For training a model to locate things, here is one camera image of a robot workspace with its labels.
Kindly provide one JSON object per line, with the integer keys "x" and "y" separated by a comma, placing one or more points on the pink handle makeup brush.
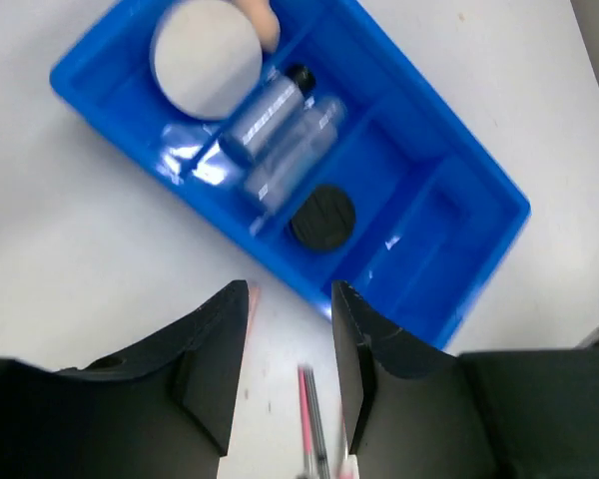
{"x": 308, "y": 471}

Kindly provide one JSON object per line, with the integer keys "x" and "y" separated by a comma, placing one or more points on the clear vial black cap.
{"x": 256, "y": 126}

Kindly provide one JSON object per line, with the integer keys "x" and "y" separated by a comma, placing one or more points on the clear plastic bottle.
{"x": 306, "y": 140}

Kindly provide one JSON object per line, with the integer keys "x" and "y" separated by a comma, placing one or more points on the pink lip pencil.
{"x": 254, "y": 300}

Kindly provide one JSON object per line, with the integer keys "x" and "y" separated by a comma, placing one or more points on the blue compartment tray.
{"x": 331, "y": 158}

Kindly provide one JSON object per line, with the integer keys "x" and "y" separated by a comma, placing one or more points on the beige makeup sponge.
{"x": 264, "y": 20}

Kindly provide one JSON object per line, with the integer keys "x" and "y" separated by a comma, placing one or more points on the cream round powder puff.
{"x": 206, "y": 58}

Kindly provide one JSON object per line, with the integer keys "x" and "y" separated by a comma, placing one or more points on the black round compact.
{"x": 326, "y": 219}

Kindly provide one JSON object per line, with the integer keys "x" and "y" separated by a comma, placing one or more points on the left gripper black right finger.
{"x": 411, "y": 410}

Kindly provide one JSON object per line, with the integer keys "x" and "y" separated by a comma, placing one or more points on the grey handle makeup brush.
{"x": 320, "y": 460}

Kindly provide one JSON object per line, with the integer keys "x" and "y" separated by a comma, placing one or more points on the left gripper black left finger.
{"x": 162, "y": 407}

